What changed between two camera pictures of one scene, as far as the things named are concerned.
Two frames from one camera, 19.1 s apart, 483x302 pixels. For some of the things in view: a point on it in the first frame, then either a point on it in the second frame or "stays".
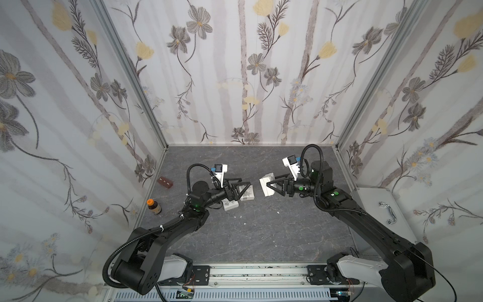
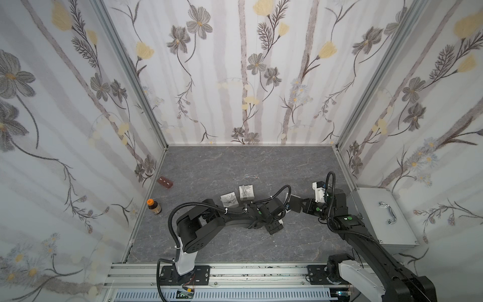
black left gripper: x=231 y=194 -> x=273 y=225
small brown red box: x=165 y=182 stays
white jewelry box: x=249 y=195 stays
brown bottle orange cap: x=153 y=205 stays
